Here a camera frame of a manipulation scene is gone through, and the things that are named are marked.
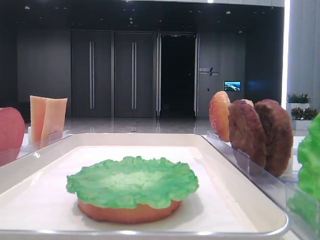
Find clear acrylic rail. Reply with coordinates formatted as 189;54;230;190
0;130;71;167
203;131;320;240

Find green lettuce leaf on tray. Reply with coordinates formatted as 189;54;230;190
66;156;199;209

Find clear left acrylic rail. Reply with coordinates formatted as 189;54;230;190
0;130;71;167

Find clear right acrylic rail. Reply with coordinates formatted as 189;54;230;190
203;131;320;240

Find brown meat patty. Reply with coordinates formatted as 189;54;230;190
228;100;266;168
254;99;293;177

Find inner bun top in rack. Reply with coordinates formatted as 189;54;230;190
209;91;231;142

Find inner brown meat patty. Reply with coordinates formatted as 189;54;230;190
228;100;266;168

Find upper potted plant box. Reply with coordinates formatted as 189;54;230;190
286;92;311;119

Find potted plant box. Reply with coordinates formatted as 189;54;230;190
286;92;311;119
291;107;319;130

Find wall display screen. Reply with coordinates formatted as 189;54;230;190
224;81;241;92

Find white rectangular serving tray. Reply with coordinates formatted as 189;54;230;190
0;133;290;240

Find bottom bun slice on tray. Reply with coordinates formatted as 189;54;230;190
77;199;182;224

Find lower potted plant box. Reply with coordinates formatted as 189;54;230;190
291;107;319;130

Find outer brown meat patty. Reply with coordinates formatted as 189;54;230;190
254;99;293;177

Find red tomato slice in rack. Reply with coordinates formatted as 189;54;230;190
0;107;25;152

